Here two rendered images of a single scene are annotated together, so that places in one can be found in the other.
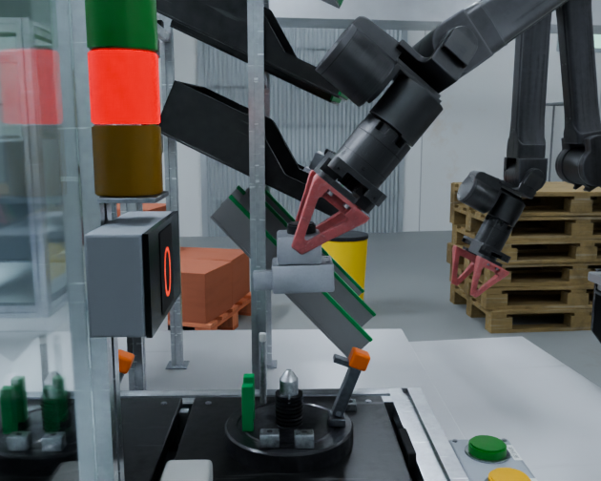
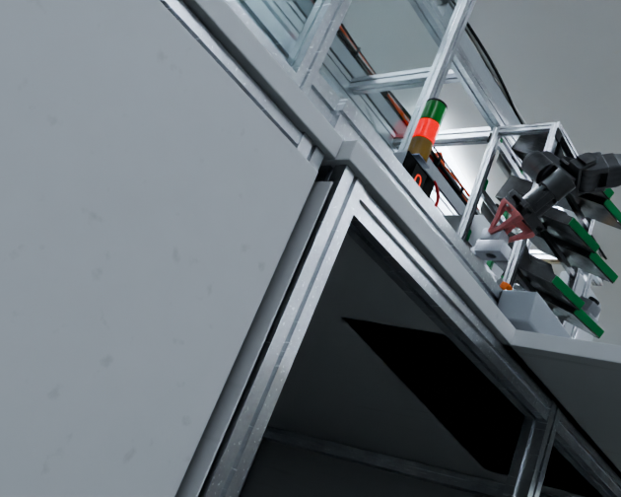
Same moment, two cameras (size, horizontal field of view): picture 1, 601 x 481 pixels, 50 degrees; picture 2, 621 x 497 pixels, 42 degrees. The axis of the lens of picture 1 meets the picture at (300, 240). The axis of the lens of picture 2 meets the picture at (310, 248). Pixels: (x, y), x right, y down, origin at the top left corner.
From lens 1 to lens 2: 1.46 m
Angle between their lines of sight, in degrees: 56
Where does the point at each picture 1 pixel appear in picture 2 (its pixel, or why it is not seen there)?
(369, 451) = not seen: hidden behind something
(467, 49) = (589, 159)
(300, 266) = (489, 240)
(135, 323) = not seen: hidden behind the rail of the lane
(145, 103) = (428, 131)
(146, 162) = (421, 146)
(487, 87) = not seen: outside the picture
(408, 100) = (553, 174)
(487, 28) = (611, 159)
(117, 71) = (423, 122)
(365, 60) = (538, 160)
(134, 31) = (432, 113)
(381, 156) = (535, 194)
